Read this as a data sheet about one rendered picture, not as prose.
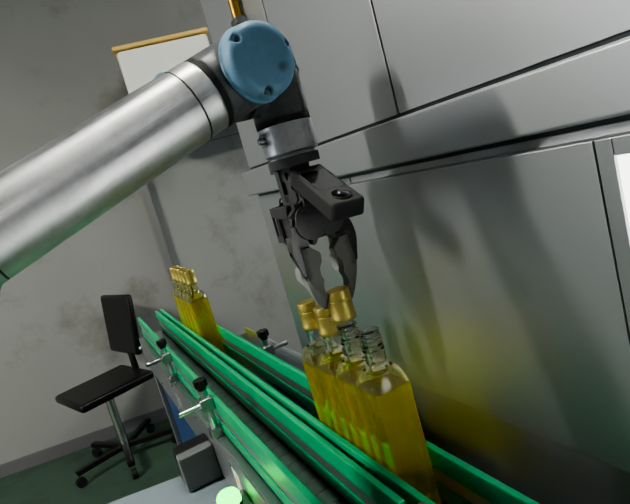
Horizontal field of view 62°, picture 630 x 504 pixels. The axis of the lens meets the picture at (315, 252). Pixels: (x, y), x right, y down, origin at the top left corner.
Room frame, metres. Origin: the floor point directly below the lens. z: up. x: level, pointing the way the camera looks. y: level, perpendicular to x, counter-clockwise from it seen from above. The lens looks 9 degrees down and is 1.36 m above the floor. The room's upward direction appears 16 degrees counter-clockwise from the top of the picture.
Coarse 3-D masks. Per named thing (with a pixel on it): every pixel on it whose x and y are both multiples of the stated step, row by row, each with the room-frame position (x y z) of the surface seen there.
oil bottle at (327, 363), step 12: (324, 360) 0.75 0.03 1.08; (336, 360) 0.73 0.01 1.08; (324, 372) 0.75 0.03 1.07; (324, 384) 0.76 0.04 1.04; (336, 384) 0.73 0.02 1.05; (336, 396) 0.73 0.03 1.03; (336, 408) 0.74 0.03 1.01; (336, 420) 0.75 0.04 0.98; (336, 432) 0.77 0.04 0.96; (348, 432) 0.73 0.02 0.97
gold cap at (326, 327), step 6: (318, 306) 0.76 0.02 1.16; (318, 312) 0.75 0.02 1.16; (324, 312) 0.74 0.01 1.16; (318, 318) 0.75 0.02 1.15; (324, 318) 0.74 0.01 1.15; (330, 318) 0.74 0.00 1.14; (318, 324) 0.75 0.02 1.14; (324, 324) 0.74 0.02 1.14; (330, 324) 0.74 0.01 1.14; (336, 324) 0.75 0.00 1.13; (324, 330) 0.74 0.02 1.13; (330, 330) 0.74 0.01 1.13; (336, 330) 0.74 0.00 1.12; (324, 336) 0.75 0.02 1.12; (330, 336) 0.74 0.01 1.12
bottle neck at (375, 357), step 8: (368, 328) 0.67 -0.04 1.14; (376, 328) 0.65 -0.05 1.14; (360, 336) 0.65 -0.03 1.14; (368, 336) 0.64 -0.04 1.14; (376, 336) 0.64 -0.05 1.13; (368, 344) 0.64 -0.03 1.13; (376, 344) 0.64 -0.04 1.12; (368, 352) 0.64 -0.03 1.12; (376, 352) 0.64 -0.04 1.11; (384, 352) 0.65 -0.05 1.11; (368, 360) 0.65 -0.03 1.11; (376, 360) 0.64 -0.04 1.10; (384, 360) 0.65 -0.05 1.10
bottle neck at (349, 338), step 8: (352, 320) 0.71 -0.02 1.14; (344, 328) 0.69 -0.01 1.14; (352, 328) 0.70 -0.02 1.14; (344, 336) 0.70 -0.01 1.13; (352, 336) 0.69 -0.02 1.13; (344, 344) 0.70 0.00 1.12; (352, 344) 0.69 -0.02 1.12; (360, 344) 0.70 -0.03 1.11; (344, 352) 0.70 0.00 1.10; (352, 352) 0.69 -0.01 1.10; (360, 352) 0.70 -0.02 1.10
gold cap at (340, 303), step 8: (336, 288) 0.71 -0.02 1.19; (344, 288) 0.70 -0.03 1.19; (336, 296) 0.69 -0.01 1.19; (344, 296) 0.69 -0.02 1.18; (328, 304) 0.70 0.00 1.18; (336, 304) 0.69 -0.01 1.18; (344, 304) 0.69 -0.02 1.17; (352, 304) 0.70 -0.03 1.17; (336, 312) 0.69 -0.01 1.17; (344, 312) 0.69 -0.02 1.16; (352, 312) 0.70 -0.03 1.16; (336, 320) 0.69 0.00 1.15; (344, 320) 0.69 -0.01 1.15
